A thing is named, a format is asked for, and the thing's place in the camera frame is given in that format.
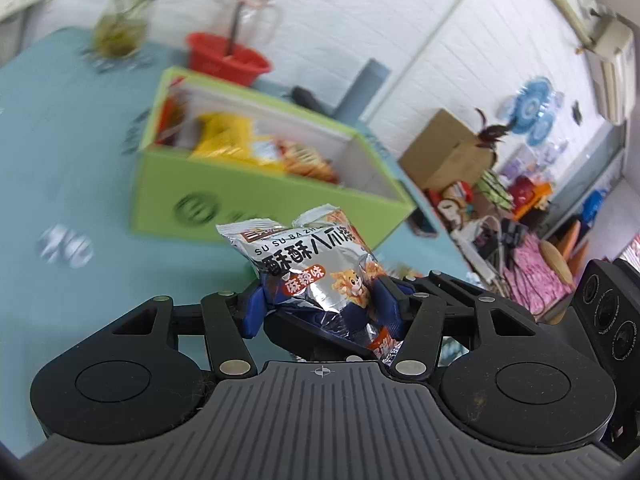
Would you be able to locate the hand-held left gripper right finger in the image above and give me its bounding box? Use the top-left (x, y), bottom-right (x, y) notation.
top-left (372, 270), bottom-right (538, 381)

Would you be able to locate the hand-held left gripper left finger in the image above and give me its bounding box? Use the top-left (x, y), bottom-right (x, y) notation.
top-left (112, 280), bottom-right (273, 378)

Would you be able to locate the silver orange snack bag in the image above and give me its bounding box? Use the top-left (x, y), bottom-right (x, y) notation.
top-left (216, 203), bottom-right (407, 361)

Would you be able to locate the green cardboard box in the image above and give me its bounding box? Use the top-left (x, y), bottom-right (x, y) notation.
top-left (131, 66), bottom-right (418, 256)

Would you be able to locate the pile of snack packets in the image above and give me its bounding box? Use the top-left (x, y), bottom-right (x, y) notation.
top-left (155, 77), bottom-right (342, 186)

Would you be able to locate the pink patterned cloth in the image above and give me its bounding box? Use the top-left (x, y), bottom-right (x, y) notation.
top-left (502, 240), bottom-right (577, 317)

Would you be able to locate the smartphone in clear case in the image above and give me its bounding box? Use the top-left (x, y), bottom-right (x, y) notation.
top-left (411, 209), bottom-right (439, 239)

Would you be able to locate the white power strip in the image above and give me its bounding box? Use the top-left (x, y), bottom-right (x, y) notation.
top-left (450, 215), bottom-right (502, 282)

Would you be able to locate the striped sock doll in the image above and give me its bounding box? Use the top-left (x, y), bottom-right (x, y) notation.
top-left (435, 185), bottom-right (474, 231)

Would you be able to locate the green black patterned cushion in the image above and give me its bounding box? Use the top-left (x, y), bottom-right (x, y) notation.
top-left (477, 170), bottom-right (516, 211)

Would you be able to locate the brown cardboard box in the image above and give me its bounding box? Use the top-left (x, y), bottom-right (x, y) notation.
top-left (398, 108), bottom-right (498, 193)

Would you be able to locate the dark purple plant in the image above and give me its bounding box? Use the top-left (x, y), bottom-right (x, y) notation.
top-left (475, 107), bottom-right (512, 149)

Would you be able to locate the small blue paper fan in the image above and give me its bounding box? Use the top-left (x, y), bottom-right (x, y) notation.
top-left (530, 110), bottom-right (557, 147)

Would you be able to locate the grey blue bottle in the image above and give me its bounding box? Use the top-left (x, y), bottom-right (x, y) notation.
top-left (336, 58), bottom-right (390, 123)

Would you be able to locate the large blue paper fan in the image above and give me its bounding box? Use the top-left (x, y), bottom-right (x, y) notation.
top-left (512, 76), bottom-right (552, 133)

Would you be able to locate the red plastic basket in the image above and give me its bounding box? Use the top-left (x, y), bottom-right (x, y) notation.
top-left (186, 32), bottom-right (274, 87)

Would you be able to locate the white air conditioner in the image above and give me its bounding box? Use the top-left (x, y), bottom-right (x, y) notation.
top-left (525, 0), bottom-right (636, 127)

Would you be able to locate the glass pitcher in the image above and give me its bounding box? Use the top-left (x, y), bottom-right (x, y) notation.
top-left (212, 0), bottom-right (283, 56)

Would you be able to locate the yellow flower plant in vase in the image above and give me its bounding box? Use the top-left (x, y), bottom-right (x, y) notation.
top-left (50, 0), bottom-right (226, 61)

